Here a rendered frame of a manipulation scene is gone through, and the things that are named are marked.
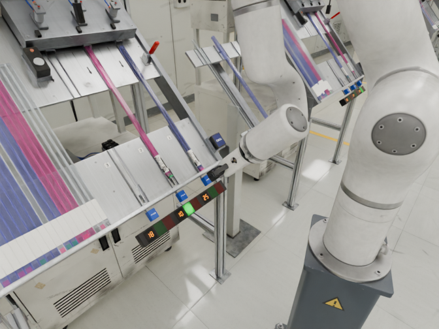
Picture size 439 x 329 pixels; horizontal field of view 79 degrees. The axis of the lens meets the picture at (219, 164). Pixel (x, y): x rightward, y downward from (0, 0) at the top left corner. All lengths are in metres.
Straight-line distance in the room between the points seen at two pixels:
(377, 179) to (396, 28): 0.24
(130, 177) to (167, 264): 0.83
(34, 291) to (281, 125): 1.02
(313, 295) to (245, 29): 0.64
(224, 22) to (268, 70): 1.26
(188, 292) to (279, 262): 0.50
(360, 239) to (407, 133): 0.28
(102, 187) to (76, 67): 0.38
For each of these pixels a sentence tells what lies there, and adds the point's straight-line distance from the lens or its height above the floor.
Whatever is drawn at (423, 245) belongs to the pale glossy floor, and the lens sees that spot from 1.99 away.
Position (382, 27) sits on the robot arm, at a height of 1.19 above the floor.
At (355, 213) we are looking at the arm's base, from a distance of 0.61.
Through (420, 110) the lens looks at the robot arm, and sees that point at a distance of 0.45.
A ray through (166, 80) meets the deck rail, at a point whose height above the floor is 0.96.
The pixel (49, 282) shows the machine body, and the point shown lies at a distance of 1.23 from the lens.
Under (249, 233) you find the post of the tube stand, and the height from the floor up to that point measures 0.01.
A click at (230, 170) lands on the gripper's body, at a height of 0.83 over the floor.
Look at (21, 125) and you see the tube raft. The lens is 0.84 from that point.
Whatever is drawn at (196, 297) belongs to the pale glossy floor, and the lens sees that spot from 1.43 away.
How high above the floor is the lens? 1.24
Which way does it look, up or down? 34 degrees down
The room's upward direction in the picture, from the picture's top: straight up
